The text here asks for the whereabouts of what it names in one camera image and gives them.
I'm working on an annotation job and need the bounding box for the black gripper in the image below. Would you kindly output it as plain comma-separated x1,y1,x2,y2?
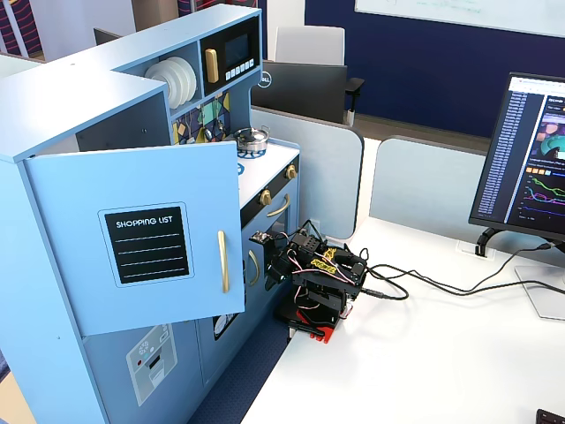
263,242,298,292

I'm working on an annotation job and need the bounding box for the red black table clamp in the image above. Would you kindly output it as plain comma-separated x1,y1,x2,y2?
273,307,339,345

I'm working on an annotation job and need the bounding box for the grey desk divider panel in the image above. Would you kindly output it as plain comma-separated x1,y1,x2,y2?
250,105,365,242
369,134,492,243

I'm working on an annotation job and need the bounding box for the steel toy pot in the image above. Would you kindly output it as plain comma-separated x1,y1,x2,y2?
232,125,272,154

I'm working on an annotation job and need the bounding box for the black Dell monitor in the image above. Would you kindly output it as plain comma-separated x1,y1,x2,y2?
251,60,350,126

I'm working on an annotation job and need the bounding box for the blue shopping list cabinet door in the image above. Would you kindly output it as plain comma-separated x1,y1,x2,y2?
22,140,247,338

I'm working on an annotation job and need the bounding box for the white plate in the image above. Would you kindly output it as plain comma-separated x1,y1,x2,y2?
144,59,180,110
169,57,190,107
181,56,199,101

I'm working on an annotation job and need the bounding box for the white office chair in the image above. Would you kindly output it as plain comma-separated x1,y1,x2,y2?
274,25,366,127

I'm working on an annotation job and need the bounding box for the blue toy kitchen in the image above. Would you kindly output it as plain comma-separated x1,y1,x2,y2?
0,3,302,424

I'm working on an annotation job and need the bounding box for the silver monitor stand base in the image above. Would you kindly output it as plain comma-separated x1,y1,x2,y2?
514,240,565,322

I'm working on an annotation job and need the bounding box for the black computer monitor lit screen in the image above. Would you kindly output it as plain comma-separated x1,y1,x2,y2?
468,72,565,245

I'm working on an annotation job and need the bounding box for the dark monitor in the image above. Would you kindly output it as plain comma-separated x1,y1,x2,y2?
93,27,124,47

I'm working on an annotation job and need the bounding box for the black keyboard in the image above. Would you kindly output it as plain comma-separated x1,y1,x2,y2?
535,408,565,424

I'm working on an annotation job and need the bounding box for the whiteboard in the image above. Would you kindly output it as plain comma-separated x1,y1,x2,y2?
354,0,565,39

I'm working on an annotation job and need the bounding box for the gold curved cupboard handle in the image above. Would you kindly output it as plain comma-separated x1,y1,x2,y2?
247,248,260,287

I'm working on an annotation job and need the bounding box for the gold cabinet door handle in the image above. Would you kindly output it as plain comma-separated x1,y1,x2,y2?
216,230,231,294

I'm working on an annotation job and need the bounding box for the gold oven handle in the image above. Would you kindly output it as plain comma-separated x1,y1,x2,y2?
266,193,291,218

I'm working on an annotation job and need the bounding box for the white desk cable grommet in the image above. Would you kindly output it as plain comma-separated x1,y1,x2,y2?
456,240,498,261

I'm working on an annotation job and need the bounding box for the black cable bundle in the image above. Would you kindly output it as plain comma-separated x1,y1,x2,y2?
475,226,505,257

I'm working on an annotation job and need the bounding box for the gold microwave handle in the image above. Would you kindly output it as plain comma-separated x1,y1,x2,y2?
204,48,221,85

